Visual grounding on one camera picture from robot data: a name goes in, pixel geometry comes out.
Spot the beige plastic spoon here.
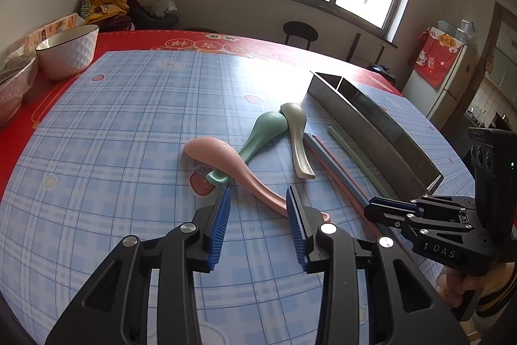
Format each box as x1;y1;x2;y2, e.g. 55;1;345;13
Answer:
280;102;315;179

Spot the red printed tablecloth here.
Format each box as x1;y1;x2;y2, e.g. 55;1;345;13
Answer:
1;31;401;191

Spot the white textured bowl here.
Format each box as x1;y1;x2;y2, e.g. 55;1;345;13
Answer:
35;25;99;81

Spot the pink plastic spoon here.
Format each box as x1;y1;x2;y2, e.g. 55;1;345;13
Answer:
182;136;332;223

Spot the black chair with clothes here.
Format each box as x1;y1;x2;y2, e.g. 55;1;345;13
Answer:
127;0;179;30

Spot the plastic-wrapped pink bowl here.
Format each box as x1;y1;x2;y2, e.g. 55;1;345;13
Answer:
0;54;38;126

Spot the blue plaid placemat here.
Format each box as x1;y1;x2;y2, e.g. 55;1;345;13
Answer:
0;48;476;345

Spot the tissue box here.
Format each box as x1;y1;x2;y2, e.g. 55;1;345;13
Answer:
24;12;85;52

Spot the right hand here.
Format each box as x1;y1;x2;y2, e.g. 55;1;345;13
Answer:
437;263;516;332

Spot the black round stool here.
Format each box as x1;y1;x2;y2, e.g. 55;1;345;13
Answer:
283;21;319;50

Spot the black object on floor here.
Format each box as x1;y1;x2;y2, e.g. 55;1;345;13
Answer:
367;64;397;86

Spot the green plastic spoon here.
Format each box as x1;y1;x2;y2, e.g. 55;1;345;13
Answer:
205;110;289;185

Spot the pink chopstick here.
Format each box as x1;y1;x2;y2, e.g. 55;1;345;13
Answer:
304;134;383;241

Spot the white refrigerator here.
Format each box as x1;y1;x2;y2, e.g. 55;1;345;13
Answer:
402;26;479;130

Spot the stainless steel utensil tray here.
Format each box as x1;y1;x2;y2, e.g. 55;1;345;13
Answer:
308;72;443;200

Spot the red cloth on refrigerator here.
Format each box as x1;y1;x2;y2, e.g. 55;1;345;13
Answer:
408;26;464;89

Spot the pile of yellow clothes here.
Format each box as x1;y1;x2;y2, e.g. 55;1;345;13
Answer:
78;0;132;32

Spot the green chopstick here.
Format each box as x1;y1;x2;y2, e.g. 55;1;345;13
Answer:
328;126;389;197

